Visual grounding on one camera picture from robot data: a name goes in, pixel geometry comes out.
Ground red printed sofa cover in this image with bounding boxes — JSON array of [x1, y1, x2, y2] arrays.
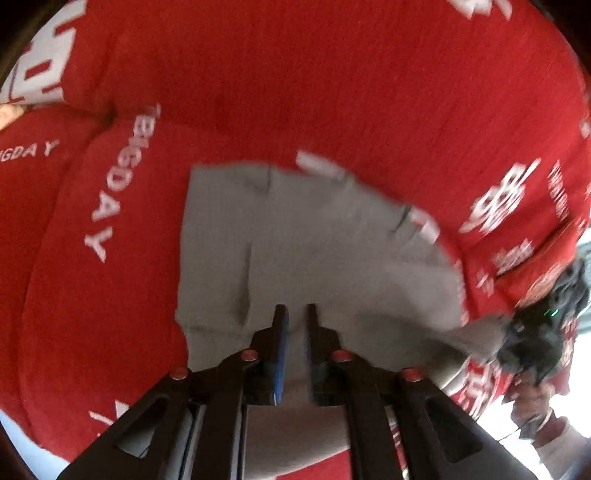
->
[[0, 0, 591, 480]]

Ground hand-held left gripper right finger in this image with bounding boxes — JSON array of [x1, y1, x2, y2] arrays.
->
[[304, 303, 540, 480]]

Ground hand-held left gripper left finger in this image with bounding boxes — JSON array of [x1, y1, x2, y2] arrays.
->
[[58, 304, 293, 480]]

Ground person's right hand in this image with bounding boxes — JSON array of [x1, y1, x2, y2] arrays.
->
[[510, 381, 578, 448]]

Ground person's right forearm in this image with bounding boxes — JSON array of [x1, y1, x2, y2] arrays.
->
[[536, 421, 591, 480]]

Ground grey sweater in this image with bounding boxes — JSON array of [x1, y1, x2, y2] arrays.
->
[[175, 161, 509, 479]]

